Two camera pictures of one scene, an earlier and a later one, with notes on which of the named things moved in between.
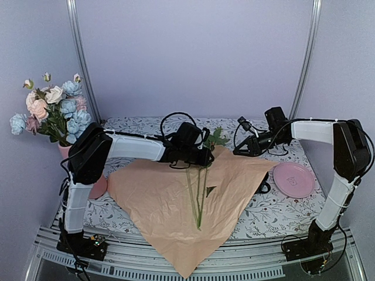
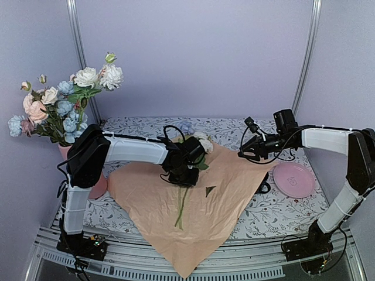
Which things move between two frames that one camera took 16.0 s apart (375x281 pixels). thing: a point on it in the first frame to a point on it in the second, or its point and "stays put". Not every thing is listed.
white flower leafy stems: (216, 139) to (88, 81)
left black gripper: (205, 161) to (193, 180)
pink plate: (293, 180) stays put
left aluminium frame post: (84, 62) stays put
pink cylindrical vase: (98, 189) stays put
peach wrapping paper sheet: (183, 209) stays put
